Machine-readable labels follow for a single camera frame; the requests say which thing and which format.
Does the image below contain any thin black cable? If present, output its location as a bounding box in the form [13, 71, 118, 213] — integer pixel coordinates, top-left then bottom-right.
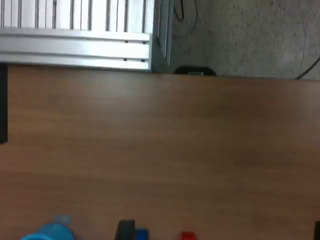
[295, 56, 320, 81]
[173, 0, 199, 21]

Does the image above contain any blue plastic cup bin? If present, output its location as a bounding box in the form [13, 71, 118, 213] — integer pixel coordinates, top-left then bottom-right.
[19, 223, 76, 240]

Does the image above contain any blue wooden cube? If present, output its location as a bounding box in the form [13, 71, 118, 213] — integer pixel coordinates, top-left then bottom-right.
[135, 227, 149, 240]

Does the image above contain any blue masking tape piece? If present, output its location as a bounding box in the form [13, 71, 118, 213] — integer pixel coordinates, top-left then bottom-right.
[53, 213, 73, 225]

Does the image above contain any aluminium robot base table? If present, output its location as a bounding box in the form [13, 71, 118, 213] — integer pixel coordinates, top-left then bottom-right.
[0, 0, 176, 73]

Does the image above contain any black rounded object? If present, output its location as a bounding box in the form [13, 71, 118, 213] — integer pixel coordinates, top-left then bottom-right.
[173, 65, 217, 76]

